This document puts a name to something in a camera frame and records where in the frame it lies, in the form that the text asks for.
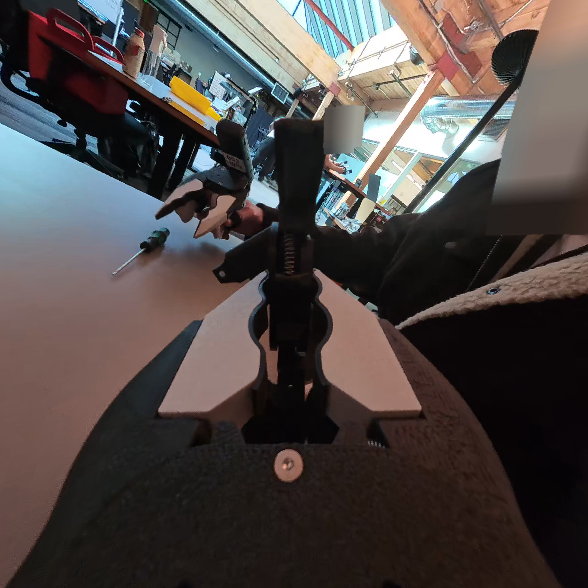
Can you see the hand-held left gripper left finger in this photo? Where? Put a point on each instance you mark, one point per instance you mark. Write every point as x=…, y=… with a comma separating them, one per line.
x=216, y=363

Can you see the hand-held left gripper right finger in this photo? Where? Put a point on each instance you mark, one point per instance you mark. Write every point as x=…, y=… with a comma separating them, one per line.
x=367, y=367

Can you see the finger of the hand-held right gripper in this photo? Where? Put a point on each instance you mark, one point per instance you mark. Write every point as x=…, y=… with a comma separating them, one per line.
x=179, y=197
x=213, y=218

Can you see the black plastic bracket part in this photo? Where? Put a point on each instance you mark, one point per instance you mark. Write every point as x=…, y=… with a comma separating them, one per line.
x=296, y=183

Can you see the person's right forearm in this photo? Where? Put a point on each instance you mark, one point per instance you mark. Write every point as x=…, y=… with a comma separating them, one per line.
x=349, y=252

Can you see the white desk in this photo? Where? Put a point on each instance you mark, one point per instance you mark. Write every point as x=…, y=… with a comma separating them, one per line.
x=69, y=275

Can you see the person's right hand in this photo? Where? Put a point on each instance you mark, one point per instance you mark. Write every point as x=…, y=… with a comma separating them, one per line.
x=252, y=220

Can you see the yellow plastic tray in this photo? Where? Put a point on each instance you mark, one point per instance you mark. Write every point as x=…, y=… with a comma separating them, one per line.
x=190, y=94

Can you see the brown top table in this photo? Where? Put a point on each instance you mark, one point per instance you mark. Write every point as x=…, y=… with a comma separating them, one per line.
x=156, y=96

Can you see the brown bottle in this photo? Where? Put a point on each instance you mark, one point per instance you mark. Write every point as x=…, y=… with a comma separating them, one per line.
x=134, y=53

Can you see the red pipe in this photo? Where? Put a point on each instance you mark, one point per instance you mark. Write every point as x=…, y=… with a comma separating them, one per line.
x=328, y=25

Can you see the white framed wall vent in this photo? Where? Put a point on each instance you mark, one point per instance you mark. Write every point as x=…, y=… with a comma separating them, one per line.
x=279, y=93

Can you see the silver ventilation duct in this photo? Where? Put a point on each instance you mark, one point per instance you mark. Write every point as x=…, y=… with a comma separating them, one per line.
x=459, y=112

